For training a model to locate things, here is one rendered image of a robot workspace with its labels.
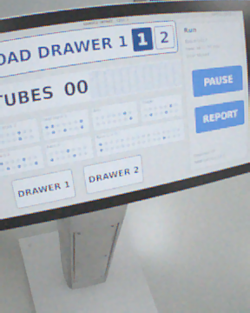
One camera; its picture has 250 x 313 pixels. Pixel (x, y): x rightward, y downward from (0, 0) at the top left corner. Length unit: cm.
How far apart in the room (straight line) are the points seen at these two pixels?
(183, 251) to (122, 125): 114
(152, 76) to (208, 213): 125
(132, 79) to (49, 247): 110
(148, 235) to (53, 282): 45
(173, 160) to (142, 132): 7
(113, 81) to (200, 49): 15
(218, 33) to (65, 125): 28
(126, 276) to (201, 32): 112
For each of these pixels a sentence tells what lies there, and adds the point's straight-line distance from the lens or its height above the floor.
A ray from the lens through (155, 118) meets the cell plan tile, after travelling 60.
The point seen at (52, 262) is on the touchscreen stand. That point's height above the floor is 4.
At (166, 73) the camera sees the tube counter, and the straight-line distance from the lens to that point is 60.
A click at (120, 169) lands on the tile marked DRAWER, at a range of 60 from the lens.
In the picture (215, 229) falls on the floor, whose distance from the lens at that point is 176.
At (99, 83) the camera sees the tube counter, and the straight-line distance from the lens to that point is 57.
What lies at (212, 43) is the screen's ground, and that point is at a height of 114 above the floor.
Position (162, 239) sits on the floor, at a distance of 167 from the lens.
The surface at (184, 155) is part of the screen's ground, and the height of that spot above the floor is 101.
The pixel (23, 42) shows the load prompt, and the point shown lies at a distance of 55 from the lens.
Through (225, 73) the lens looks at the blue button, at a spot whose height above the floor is 110.
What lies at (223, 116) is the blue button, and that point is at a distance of 66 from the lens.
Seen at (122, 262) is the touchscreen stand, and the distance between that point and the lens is 157.
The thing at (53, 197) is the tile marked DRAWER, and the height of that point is 99.
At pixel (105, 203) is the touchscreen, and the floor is 97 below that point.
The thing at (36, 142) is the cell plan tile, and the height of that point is 106.
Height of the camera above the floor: 152
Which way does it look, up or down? 54 degrees down
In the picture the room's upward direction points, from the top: 12 degrees clockwise
